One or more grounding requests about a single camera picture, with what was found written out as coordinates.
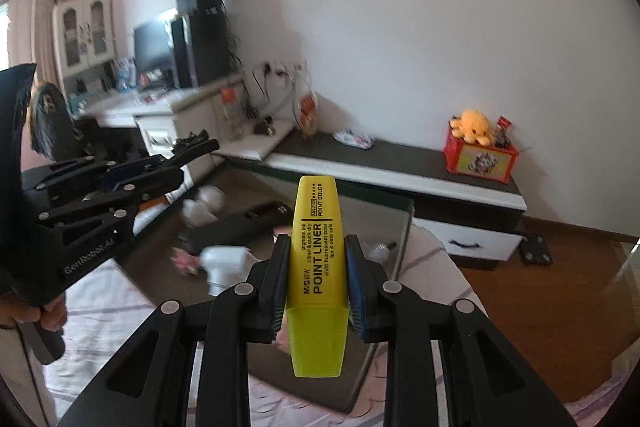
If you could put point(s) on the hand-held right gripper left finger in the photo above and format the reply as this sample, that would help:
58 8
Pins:
275 277

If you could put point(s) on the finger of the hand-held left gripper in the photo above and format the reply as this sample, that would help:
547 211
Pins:
115 169
110 212

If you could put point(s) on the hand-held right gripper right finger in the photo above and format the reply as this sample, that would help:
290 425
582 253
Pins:
356 277

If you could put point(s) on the yellow highlighter pen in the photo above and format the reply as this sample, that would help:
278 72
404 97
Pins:
315 257

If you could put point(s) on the black handheld device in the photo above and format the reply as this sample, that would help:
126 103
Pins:
240 224

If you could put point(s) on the pink box with dark inside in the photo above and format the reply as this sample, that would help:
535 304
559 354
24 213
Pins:
250 357

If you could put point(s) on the person's left forearm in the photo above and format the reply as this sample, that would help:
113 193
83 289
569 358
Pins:
20 377

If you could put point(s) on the person's left hand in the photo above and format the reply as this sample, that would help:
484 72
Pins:
55 314

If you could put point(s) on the small light bulb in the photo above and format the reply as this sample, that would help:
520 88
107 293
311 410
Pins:
376 251

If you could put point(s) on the white plastic object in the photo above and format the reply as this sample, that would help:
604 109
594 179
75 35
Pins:
225 267

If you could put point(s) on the white desk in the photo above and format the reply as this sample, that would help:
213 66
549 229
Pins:
165 109

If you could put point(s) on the black office chair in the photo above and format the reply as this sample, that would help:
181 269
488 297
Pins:
50 122

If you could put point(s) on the white striped bedsheet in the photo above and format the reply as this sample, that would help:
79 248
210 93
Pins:
100 307

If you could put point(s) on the small pink toy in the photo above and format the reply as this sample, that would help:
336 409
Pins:
182 263

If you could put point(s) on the blue boxes on desk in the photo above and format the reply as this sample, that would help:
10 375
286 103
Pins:
125 74

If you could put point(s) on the white and black tv stand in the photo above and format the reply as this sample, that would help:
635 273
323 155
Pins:
425 177

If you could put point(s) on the black computer monitor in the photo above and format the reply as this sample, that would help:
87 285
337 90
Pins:
152 47

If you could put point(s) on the orange label bottle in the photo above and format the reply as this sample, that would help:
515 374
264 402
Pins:
231 107

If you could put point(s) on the white glass-door cabinet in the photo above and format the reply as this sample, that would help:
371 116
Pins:
85 37

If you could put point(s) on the white printed packet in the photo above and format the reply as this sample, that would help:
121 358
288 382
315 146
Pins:
352 138

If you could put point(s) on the black computer tower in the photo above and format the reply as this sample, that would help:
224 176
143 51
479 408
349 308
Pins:
202 52

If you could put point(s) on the orange snack packet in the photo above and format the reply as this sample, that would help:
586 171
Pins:
308 112

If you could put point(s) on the red printed box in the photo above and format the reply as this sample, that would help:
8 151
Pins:
480 162

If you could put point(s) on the black floor object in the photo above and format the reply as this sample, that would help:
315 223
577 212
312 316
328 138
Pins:
537 251

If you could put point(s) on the yellow octopus plush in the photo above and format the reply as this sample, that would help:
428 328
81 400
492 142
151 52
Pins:
472 124

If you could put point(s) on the small dark figurine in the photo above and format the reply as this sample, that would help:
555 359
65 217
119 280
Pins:
501 137

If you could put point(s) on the small red card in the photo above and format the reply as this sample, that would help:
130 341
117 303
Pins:
505 122

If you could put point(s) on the white wall outlets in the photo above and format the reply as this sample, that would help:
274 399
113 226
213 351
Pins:
280 69

